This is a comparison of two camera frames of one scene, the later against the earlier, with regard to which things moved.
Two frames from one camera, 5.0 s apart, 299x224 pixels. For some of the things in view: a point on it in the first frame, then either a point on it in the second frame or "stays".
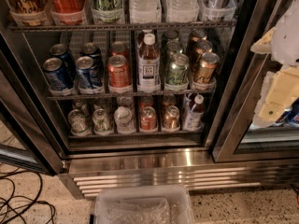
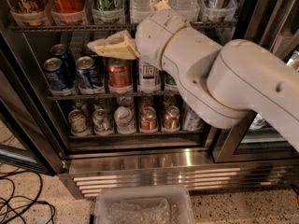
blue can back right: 92,50 stays
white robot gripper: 287,39 → 154,35
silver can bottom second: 101,121 stays
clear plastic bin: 144,204 stays
